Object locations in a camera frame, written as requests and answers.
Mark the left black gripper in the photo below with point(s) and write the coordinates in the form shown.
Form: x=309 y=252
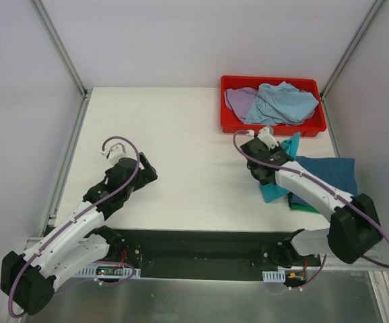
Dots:
x=144 y=169

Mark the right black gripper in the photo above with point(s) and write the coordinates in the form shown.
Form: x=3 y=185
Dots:
x=260 y=173

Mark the teal t shirt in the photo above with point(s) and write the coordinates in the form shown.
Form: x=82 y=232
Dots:
x=272 y=192

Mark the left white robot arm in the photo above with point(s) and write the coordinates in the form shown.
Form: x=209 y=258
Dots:
x=30 y=279

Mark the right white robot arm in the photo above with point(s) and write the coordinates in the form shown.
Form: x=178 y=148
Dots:
x=354 y=227

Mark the folded green shirt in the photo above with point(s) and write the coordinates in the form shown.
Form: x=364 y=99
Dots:
x=299 y=207

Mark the red plastic bin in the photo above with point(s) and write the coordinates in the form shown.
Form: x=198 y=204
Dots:
x=230 y=123

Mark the light blue t shirt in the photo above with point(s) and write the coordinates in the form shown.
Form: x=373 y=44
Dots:
x=281 y=104

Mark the folded dark blue shirt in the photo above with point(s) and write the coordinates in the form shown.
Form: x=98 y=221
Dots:
x=338 y=172

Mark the lavender t shirt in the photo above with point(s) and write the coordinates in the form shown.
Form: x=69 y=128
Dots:
x=239 y=101

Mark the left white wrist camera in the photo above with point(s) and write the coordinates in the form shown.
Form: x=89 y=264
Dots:
x=115 y=153

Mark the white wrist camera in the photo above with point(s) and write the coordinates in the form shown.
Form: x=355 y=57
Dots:
x=115 y=153
x=264 y=135

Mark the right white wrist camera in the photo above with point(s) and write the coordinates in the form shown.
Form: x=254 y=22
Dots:
x=264 y=135

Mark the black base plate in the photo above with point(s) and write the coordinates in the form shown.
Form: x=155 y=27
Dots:
x=210 y=255

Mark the left white cable duct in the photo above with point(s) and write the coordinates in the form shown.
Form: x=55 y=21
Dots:
x=112 y=272

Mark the white cable duct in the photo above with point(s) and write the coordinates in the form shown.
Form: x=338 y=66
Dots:
x=274 y=276
x=112 y=272

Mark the right white cable duct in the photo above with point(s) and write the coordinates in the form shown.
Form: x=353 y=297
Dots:
x=274 y=276

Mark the right aluminium frame post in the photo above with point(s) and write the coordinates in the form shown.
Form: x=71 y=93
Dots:
x=360 y=33

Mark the aluminium frame post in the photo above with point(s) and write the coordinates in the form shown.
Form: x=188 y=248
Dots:
x=59 y=47
x=360 y=33

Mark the left aluminium frame post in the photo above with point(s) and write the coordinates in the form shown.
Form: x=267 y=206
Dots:
x=59 y=47

